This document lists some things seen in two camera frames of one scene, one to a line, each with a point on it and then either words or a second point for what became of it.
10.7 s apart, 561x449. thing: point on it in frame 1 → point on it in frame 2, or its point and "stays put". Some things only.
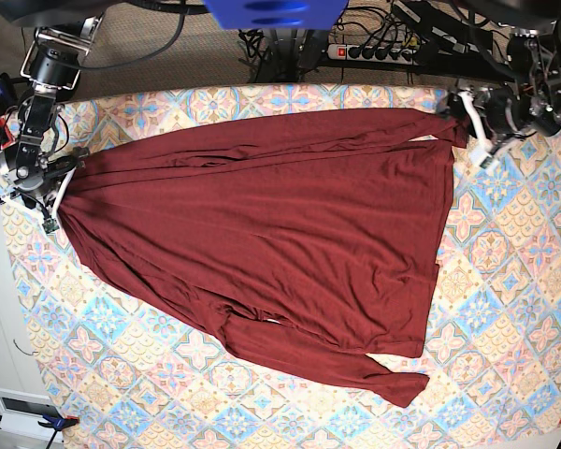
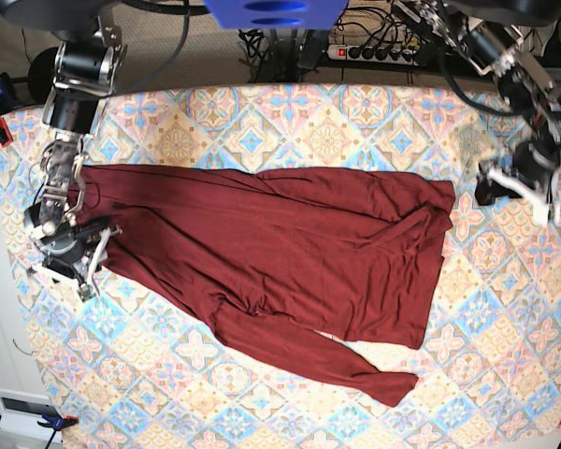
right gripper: [503, 113] → [531, 161]
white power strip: [371, 53] stays put
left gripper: [45, 187] → [74, 253]
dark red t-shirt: [308, 240] stays put
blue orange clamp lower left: [57, 425] stays put
